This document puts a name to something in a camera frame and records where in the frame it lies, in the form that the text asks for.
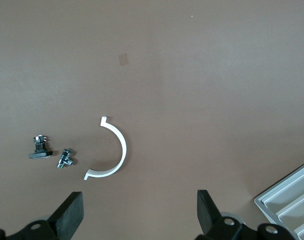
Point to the small metal tee fitting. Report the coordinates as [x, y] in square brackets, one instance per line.
[65, 160]

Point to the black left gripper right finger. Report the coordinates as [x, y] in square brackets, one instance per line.
[209, 215]

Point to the black switch component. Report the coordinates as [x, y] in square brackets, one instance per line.
[40, 155]

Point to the white drawer cabinet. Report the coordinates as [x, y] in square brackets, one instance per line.
[292, 200]

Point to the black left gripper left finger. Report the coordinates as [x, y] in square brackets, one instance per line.
[64, 220]

